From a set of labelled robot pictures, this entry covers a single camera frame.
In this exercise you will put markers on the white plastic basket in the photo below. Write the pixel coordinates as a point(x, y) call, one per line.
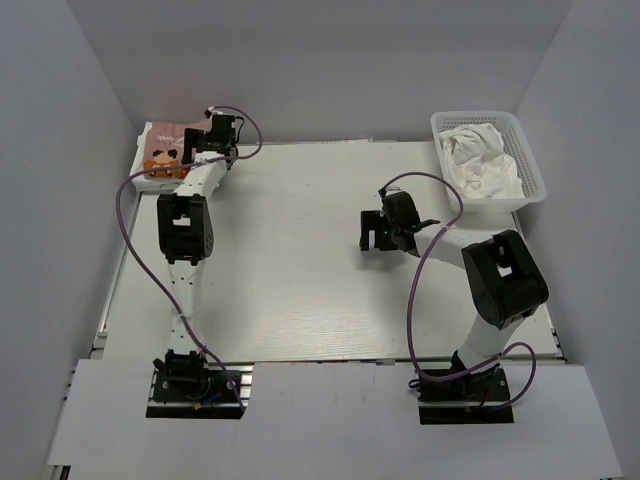
point(515, 144)

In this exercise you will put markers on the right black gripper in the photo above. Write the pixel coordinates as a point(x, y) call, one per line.
point(373, 221)

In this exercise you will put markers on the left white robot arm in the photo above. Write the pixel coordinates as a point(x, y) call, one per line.
point(186, 236)

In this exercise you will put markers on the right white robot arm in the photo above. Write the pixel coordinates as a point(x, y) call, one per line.
point(505, 283)

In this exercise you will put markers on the pink t-shirt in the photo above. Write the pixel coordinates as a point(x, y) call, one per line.
point(163, 146)

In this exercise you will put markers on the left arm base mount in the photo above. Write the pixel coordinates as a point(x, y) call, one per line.
point(186, 386)

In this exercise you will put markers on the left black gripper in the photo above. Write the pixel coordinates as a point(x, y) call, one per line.
point(194, 138)

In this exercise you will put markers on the crumpled white t-shirts in basket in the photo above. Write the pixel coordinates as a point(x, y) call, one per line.
point(477, 163)

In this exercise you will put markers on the folded white t-shirt stack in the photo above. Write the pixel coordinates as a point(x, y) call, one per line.
point(141, 184)

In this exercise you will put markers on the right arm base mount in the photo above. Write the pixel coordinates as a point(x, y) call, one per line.
point(471, 400)

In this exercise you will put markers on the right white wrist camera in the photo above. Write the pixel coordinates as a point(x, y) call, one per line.
point(387, 190)

